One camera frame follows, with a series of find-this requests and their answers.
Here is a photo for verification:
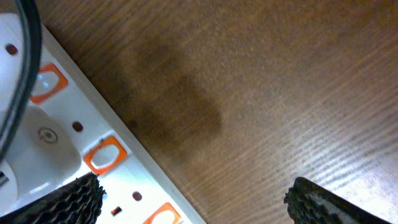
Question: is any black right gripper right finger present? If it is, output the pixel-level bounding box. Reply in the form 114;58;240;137
284;177;388;224

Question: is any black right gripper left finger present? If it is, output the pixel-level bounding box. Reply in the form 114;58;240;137
1;173;106;224

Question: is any black charger cable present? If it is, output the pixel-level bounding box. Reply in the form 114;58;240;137
0;0;43;162

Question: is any white charger plug adapter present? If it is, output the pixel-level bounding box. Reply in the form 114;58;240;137
1;106;81;216

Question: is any white power strip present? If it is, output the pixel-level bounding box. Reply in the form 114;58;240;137
1;27;203;223

